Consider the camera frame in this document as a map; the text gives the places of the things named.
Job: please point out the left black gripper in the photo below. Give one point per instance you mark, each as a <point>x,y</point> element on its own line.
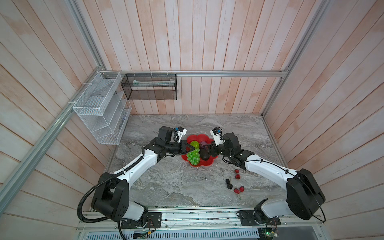
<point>182,150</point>

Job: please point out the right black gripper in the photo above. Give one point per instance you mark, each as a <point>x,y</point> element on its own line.
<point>212,148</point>

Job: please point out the green grape bunch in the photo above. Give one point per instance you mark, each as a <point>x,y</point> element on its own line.
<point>194,156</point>

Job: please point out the red cherry pair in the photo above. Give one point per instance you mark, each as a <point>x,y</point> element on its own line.
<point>239,191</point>
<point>237,176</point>

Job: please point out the dark blackberry pair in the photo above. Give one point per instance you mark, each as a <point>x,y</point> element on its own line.
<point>228,183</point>

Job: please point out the purple fig fruit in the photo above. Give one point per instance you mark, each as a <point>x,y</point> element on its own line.
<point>204,145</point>

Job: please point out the dark avocado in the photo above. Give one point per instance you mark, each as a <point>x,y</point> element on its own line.
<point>204,154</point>

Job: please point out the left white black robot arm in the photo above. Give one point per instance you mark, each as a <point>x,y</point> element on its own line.
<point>112,194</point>

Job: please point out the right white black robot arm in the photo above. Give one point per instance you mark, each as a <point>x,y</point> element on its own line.
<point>304,196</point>

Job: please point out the red flower-shaped fruit bowl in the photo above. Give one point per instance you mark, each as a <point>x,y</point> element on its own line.
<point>200,138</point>

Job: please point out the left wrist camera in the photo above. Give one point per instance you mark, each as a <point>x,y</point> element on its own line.
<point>179,132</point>

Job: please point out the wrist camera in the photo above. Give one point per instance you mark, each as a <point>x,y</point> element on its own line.
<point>216,133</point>
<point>179,132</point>

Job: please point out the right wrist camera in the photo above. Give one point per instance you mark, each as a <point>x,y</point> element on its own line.
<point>216,133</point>

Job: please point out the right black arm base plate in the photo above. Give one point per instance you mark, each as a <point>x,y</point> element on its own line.
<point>256,218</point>

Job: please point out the aluminium front rail frame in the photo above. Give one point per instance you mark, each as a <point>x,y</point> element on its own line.
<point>199,218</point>

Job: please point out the black wire mesh basket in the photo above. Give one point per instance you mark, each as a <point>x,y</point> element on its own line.
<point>148,87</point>

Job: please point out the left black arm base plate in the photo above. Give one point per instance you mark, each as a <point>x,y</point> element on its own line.
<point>144,220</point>

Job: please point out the white wire mesh shelf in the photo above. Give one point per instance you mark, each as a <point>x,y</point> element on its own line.
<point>103,108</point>

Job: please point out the horizontal aluminium wall rail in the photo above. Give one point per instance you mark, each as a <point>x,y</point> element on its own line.
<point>230,73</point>

